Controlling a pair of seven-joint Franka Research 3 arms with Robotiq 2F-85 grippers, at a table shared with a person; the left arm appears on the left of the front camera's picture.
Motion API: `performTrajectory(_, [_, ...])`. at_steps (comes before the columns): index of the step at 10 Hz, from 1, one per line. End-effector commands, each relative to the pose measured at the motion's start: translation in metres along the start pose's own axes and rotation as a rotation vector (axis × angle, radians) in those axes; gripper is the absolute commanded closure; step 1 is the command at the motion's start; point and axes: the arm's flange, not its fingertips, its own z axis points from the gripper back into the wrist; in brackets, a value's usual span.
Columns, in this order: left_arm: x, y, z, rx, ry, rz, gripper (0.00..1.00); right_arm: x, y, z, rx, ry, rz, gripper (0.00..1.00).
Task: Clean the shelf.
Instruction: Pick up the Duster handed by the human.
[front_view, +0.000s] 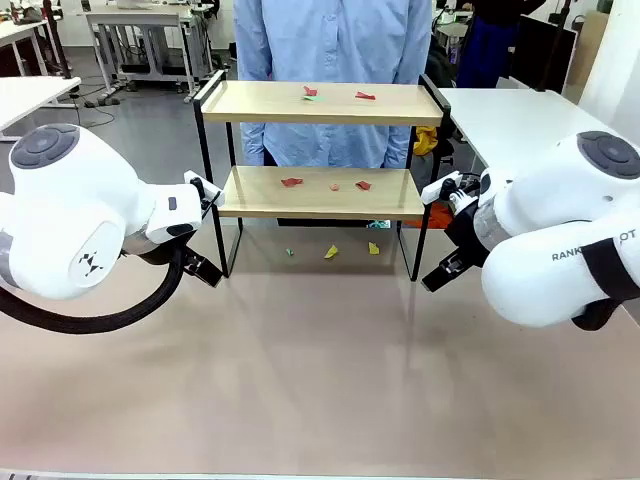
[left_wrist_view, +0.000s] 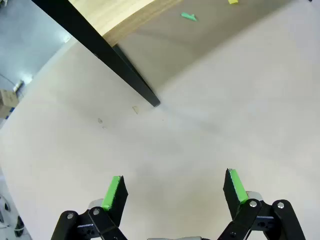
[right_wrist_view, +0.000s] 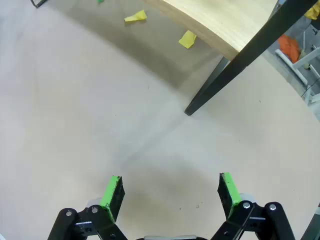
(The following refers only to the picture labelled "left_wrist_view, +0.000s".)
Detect small green paper scrap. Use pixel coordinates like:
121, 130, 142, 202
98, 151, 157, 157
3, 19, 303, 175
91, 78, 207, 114
180, 11, 198, 22

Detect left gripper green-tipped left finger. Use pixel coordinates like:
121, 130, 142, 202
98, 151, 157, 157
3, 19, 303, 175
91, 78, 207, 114
51, 174, 129, 240

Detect small printed cardboard box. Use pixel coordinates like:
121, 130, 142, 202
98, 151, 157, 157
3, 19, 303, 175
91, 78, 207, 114
0, 104, 16, 118

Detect open brown cardboard box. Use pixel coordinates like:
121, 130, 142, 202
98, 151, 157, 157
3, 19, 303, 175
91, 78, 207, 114
0, 89, 19, 106

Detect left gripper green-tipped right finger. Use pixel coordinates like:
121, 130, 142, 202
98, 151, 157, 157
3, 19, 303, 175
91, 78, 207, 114
217, 168, 307, 240

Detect small white floor object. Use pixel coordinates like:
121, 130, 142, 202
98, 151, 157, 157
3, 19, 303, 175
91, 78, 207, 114
13, 79, 26, 92

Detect black-framed wooden two-tier shelf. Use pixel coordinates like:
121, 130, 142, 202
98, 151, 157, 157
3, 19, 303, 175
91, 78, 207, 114
31, 0, 187, 108

